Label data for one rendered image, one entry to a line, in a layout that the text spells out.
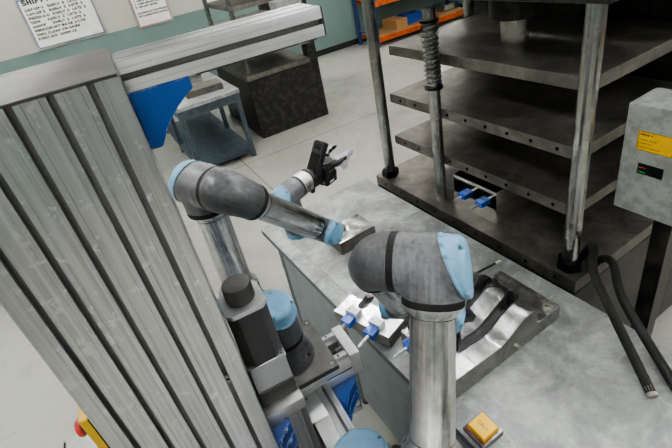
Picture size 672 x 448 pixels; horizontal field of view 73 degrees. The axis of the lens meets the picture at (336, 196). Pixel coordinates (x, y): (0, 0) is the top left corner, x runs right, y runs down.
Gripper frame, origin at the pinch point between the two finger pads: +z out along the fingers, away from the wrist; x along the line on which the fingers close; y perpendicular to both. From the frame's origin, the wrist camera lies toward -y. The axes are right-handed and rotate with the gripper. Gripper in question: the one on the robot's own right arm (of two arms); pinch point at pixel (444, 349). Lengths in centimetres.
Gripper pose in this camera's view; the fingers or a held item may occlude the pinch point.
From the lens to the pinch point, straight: 155.2
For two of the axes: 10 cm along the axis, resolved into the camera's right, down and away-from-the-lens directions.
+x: 5.4, 4.7, -7.0
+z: -0.2, 8.3, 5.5
